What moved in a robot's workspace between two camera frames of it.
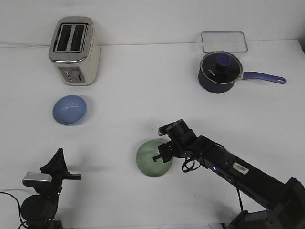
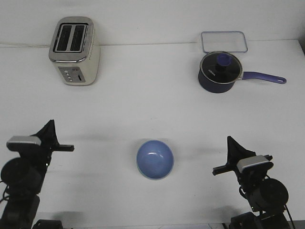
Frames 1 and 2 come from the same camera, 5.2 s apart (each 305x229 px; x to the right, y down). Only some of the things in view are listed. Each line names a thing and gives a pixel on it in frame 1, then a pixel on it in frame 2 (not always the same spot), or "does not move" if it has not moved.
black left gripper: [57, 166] -> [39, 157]
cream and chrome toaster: [75, 49] does not move
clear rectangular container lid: [228, 41] does not move
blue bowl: [69, 110] -> [155, 159]
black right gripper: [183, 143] -> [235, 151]
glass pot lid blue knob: [220, 67] does not move
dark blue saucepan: [218, 71] does not move
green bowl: [145, 161] -> [155, 179]
